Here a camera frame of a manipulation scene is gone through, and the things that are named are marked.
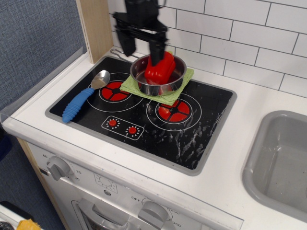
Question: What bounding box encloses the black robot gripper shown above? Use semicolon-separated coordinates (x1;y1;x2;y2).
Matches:
113;0;167;66

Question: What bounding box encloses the red toy bell pepper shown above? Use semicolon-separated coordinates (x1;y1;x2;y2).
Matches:
144;52;176;85

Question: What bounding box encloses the small steel pot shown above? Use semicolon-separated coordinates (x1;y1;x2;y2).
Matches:
120;52;187;96

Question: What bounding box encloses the green dish cloth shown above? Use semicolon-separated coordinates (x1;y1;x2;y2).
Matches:
119;68;194;105

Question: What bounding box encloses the black toy stovetop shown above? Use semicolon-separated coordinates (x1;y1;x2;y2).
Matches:
46;56;236;176

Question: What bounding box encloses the grey left oven knob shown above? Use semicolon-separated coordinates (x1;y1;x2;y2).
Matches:
47;156;71;181

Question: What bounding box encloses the grey oven knob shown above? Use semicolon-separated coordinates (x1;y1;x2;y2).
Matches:
47;156;71;181
138;201;168;229

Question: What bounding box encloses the grey right oven knob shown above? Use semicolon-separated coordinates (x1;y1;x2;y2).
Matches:
138;201;168;229

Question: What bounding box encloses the white toy oven door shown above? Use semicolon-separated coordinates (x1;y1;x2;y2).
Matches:
72;198;175;230

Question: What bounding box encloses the grey toy sink basin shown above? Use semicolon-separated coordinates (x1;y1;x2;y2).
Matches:
242;111;307;222

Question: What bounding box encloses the yellow object at corner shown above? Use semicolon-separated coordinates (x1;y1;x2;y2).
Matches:
16;219;41;230

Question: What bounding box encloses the blue handled metal spoon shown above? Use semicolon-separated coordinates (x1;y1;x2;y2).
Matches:
62;70;110;123

